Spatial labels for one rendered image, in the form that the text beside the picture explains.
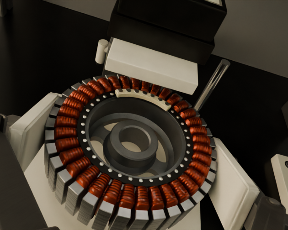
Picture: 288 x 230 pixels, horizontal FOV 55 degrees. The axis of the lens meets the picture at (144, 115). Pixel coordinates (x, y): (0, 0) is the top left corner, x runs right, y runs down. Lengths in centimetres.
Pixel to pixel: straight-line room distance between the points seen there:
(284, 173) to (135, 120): 18
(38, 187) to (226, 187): 13
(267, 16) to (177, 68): 26
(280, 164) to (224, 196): 17
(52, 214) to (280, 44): 37
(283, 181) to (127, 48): 21
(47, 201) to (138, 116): 9
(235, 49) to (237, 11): 6
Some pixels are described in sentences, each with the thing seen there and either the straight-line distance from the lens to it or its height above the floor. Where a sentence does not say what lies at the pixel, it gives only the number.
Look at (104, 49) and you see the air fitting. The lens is 30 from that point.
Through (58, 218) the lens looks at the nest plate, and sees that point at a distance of 22.
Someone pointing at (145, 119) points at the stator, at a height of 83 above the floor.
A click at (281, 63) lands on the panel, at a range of 48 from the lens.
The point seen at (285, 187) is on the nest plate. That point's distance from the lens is 32.
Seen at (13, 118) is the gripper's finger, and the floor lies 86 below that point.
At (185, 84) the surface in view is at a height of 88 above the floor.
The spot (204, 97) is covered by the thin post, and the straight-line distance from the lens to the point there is 26.
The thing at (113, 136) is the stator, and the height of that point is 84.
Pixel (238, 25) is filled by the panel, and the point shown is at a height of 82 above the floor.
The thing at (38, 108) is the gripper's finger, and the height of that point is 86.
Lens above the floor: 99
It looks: 46 degrees down
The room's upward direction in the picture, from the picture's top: 23 degrees clockwise
